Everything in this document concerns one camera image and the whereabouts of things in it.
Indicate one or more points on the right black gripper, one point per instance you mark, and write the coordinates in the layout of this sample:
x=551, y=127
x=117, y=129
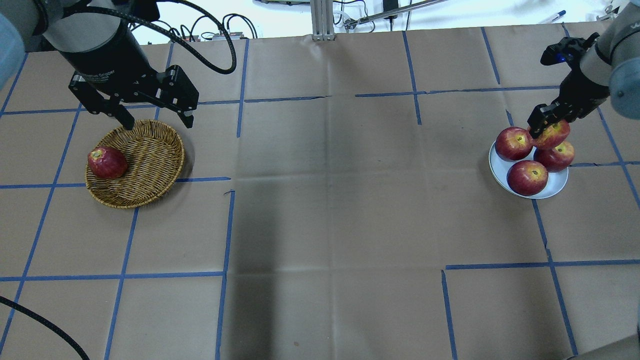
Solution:
x=581, y=90

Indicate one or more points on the red apple plate back right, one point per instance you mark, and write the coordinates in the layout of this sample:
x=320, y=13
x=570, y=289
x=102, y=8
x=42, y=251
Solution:
x=557, y=158

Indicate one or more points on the red apple plate back left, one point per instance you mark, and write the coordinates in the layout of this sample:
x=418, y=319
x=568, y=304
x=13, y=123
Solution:
x=513, y=144

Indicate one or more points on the aluminium frame post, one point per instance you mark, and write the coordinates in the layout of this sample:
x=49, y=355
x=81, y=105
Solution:
x=322, y=26

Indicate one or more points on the red apple plate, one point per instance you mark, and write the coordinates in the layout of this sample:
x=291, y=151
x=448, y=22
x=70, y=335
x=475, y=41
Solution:
x=513, y=144
x=527, y=178
x=557, y=158

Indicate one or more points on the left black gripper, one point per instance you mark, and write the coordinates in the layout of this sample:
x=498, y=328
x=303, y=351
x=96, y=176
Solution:
x=106, y=66

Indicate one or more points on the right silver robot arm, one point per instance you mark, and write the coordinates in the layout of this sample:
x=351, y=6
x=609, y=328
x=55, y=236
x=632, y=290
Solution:
x=603, y=67

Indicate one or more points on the red apple with yellow top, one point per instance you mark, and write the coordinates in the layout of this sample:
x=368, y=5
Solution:
x=552, y=136

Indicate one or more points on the blue white pen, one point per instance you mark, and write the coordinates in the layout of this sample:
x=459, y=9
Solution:
x=553, y=17

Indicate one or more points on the red apple in basket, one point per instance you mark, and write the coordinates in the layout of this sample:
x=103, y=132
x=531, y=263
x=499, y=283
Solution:
x=107, y=162

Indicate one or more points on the light blue plate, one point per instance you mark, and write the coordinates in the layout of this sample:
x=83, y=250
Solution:
x=499, y=169

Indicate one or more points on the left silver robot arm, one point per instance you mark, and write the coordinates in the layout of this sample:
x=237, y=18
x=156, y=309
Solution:
x=69, y=26

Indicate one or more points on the woven wicker basket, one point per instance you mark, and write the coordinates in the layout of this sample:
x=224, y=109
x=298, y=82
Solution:
x=155, y=154

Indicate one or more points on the red apple plate front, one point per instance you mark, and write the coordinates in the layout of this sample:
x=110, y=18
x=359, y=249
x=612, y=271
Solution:
x=527, y=178

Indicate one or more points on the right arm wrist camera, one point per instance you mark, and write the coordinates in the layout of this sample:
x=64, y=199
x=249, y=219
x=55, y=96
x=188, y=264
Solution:
x=568, y=50

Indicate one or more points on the metal rod reacher tool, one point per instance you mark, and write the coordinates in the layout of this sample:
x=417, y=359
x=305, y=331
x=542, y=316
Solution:
x=390, y=13

